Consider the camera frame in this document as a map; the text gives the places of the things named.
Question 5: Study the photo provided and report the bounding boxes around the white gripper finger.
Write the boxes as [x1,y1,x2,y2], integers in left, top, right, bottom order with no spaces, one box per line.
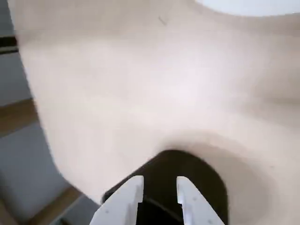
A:
[177,176,225,225]
[90,175,144,225]

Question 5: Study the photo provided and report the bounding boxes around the black pot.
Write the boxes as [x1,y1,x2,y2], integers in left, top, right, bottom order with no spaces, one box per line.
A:
[100,150,229,225]

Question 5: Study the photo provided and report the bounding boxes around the white paper plate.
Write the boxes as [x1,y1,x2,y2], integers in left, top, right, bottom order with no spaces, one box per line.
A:
[195,0,300,17]

